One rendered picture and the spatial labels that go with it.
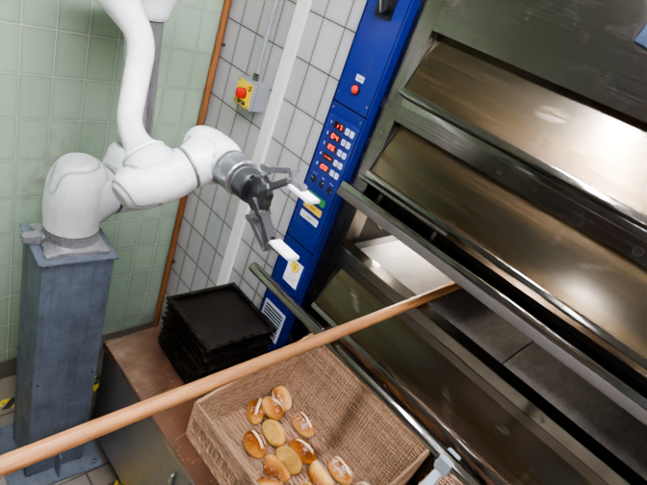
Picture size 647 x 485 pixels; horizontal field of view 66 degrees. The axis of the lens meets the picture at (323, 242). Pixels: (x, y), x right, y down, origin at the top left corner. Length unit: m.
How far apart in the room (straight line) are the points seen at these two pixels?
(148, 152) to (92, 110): 0.89
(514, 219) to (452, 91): 0.37
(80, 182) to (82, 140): 0.55
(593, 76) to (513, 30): 0.22
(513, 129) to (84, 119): 1.44
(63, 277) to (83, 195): 0.27
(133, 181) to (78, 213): 0.46
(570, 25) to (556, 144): 0.26
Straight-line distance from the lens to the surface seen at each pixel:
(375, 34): 1.57
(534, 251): 1.35
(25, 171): 2.05
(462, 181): 1.43
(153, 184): 1.12
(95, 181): 1.54
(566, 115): 1.33
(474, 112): 1.39
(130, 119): 1.21
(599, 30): 1.32
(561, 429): 1.47
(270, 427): 1.75
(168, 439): 1.73
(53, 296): 1.69
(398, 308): 1.45
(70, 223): 1.58
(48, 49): 1.91
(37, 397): 1.99
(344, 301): 1.72
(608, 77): 1.30
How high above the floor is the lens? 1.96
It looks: 28 degrees down
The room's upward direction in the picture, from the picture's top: 22 degrees clockwise
